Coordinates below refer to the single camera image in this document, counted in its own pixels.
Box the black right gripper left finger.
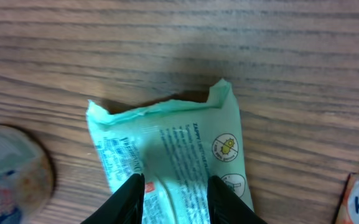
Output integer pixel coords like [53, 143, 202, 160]
[81, 174, 145, 224]

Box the green lid jar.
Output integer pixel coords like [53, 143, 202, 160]
[0, 125, 55, 224]

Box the teal wet wipes packet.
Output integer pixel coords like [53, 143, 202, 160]
[86, 80, 253, 223]

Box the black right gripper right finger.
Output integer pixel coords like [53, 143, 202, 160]
[207, 175, 267, 224]

